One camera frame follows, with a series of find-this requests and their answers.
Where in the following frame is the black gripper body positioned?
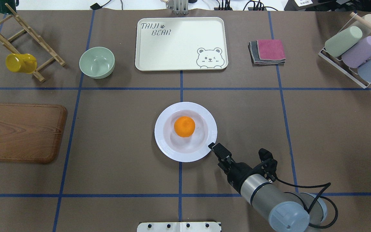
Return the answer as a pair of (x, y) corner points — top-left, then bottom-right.
(224, 159), (256, 194)

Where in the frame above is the white plate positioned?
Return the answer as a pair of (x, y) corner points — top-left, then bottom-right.
(154, 102), (218, 162)

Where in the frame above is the orange fruit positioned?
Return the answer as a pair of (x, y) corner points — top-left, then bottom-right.
(174, 116), (195, 138)

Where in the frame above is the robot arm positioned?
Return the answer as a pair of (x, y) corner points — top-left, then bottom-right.
(208, 143), (328, 232)

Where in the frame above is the cream bear tray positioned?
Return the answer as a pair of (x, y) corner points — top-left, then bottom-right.
(135, 17), (229, 72)

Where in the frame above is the grey cloth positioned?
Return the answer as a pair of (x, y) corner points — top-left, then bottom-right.
(249, 40), (286, 65)

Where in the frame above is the pink cloth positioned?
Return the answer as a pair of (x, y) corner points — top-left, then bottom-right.
(257, 39), (286, 61)

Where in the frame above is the green bowl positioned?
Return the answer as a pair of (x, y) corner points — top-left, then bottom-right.
(79, 47), (115, 79)

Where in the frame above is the green tumbler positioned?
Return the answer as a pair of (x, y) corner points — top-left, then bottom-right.
(324, 26), (363, 57)

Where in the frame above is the purple tumbler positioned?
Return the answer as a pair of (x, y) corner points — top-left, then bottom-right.
(341, 36), (371, 68)

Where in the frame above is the wooden cutting board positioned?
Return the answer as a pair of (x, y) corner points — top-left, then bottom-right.
(0, 103), (67, 163)

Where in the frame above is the yellow cup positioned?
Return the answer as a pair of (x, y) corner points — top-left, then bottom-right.
(5, 54), (37, 74)

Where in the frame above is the wooden dish rack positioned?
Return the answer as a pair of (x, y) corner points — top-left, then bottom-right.
(0, 3), (66, 82)

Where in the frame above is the dark green cup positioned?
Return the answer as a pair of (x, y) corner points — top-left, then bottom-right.
(0, 0), (19, 15)

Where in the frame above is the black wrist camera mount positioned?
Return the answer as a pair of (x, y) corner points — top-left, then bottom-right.
(259, 148), (278, 183)

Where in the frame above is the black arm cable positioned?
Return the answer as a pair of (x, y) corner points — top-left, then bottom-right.
(269, 168), (338, 229)

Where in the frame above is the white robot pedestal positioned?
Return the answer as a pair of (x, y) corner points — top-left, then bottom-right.
(137, 222), (222, 232)

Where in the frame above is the white wire cup rack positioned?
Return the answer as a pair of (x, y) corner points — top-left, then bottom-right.
(318, 12), (371, 89)

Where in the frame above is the aluminium frame post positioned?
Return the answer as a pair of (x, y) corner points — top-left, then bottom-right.
(165, 0), (189, 16)

